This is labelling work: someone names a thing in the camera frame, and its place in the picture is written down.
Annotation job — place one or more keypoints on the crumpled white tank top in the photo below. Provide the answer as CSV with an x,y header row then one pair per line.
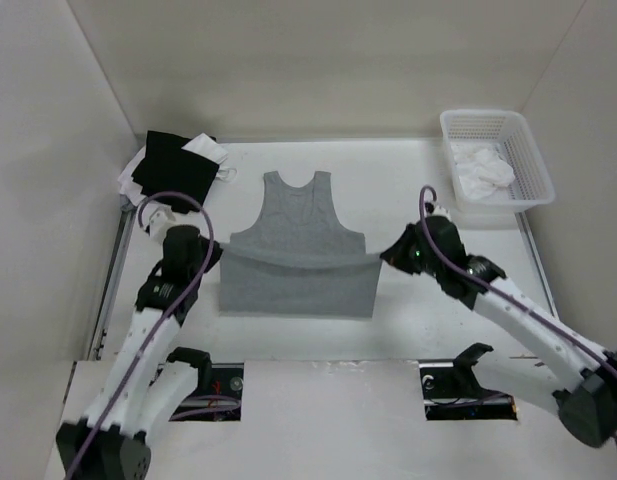
x,y
481,169

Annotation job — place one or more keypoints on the white plastic mesh basket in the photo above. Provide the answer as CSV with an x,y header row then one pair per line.
x,y
509,133

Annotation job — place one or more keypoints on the white folded tank top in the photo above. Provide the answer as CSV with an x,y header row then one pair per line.
x,y
202,145

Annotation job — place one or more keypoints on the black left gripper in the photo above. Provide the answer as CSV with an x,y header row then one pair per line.
x,y
216,253

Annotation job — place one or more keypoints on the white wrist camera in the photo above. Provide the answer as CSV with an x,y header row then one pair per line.
x,y
159,222
433,209

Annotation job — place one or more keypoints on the aluminium table edge rail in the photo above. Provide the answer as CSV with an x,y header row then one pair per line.
x,y
97,337

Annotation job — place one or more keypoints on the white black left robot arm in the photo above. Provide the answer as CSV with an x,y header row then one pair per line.
x,y
112,439

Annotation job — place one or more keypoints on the grey tank top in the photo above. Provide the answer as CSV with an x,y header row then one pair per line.
x,y
297,259

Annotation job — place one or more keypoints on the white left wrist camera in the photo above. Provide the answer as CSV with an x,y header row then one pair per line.
x,y
159,222

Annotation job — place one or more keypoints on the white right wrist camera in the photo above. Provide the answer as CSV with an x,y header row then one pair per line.
x,y
433,209

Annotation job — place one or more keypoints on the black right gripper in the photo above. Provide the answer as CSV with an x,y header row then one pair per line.
x,y
395,254

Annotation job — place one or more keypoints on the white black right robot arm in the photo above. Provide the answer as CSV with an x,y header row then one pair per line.
x,y
580,386

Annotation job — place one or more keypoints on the black folded tank top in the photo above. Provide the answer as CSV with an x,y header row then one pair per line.
x,y
166,166

